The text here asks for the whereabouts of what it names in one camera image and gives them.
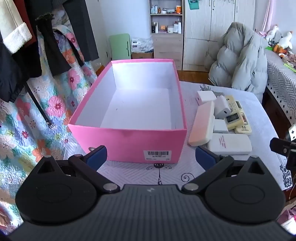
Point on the pale cream remote control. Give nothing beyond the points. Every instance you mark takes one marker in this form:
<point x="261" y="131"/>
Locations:
<point x="232" y="103"/>

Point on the black garment with frilled cuff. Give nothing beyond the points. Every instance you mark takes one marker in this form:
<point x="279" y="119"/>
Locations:
<point x="52" y="46"/>

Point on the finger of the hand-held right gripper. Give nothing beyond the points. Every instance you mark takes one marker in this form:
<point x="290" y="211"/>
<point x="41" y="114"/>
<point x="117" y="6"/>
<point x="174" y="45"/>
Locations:
<point x="280" y="146"/>

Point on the dark bottle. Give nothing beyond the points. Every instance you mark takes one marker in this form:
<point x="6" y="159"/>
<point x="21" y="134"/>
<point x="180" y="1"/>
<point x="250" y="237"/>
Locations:
<point x="153" y="27"/>

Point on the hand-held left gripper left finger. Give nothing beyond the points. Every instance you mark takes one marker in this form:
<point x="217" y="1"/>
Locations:
<point x="97" y="155"/>

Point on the garment with white fleece cuff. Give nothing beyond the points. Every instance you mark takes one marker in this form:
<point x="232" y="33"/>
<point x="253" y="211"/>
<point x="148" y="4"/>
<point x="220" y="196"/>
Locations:
<point x="13" y="30"/>

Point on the black belt with buckle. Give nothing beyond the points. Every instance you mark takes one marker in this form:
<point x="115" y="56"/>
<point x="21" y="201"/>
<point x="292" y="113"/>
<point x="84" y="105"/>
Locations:
<point x="37" y="104"/>

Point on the light wooden wardrobe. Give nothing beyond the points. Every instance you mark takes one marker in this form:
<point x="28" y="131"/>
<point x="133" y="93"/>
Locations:
<point x="208" y="27"/>

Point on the tall white bottle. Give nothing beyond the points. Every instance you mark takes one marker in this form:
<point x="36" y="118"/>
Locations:
<point x="179" y="27"/>

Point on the white charger block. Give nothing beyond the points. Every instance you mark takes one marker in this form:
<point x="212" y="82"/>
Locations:
<point x="205" y="97"/>
<point x="222" y="107"/>

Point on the bed with grey geometric cover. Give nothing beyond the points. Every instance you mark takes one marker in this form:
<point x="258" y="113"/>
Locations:
<point x="282" y="78"/>

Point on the grey puffer jacket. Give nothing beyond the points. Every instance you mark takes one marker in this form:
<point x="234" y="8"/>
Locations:
<point x="240" y="58"/>

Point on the pink cardboard box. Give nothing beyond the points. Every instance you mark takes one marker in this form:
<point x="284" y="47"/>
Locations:
<point x="129" y="143"/>

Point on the long black hanging garment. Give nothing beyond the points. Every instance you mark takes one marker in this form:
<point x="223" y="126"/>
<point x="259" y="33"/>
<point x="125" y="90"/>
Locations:
<point x="81" y="27"/>

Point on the yellowed remote with small screen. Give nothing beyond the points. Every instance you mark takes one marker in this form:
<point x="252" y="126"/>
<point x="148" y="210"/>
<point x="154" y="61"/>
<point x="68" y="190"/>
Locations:
<point x="233" y="120"/>

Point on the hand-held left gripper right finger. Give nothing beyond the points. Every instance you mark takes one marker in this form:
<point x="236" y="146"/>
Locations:
<point x="204" y="158"/>

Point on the white jar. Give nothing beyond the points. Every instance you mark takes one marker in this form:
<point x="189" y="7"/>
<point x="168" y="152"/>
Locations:
<point x="170" y="30"/>

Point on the small orange box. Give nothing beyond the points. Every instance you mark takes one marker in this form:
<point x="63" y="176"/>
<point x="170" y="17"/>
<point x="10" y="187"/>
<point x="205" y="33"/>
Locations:
<point x="163" y="27"/>

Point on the white goose plush toy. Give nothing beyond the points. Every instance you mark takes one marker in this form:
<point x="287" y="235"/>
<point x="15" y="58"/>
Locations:
<point x="274" y="33"/>
<point x="285" y="41"/>

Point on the pink and white power bank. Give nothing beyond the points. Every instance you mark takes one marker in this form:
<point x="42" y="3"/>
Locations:
<point x="201" y="125"/>

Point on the pile of white packets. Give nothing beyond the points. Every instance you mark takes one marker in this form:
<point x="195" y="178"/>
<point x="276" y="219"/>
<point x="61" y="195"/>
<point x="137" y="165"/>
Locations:
<point x="142" y="44"/>

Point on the wooden shelf cabinet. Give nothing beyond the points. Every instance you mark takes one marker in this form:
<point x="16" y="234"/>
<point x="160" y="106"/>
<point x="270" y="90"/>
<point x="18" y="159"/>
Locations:
<point x="166" y="46"/>

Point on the grey patterned tablecloth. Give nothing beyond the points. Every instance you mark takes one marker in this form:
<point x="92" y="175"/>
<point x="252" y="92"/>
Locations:
<point x="259" y="115"/>

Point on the pink cloth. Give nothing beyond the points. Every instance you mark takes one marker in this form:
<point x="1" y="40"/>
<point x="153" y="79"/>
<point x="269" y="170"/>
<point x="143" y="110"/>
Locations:
<point x="288" y="217"/>

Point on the black hanging jacket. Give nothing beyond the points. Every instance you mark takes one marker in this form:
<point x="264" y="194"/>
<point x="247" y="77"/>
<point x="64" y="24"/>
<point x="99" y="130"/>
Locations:
<point x="9" y="74"/>

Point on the small flat white charger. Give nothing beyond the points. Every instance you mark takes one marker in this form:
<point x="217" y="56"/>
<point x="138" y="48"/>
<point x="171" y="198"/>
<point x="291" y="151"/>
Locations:
<point x="220" y="127"/>

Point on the cream remote with printed label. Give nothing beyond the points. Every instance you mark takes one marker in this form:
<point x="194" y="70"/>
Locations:
<point x="244" y="129"/>

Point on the teal hanging organizer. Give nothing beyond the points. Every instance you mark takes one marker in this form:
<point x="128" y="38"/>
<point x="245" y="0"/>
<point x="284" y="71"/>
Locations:
<point x="193" y="4"/>

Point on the floral quilt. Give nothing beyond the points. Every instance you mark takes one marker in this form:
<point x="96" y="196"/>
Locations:
<point x="53" y="102"/>

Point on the red hanging garment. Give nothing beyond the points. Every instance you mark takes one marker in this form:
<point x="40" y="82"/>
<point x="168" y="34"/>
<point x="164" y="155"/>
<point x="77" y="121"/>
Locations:
<point x="29" y="20"/>

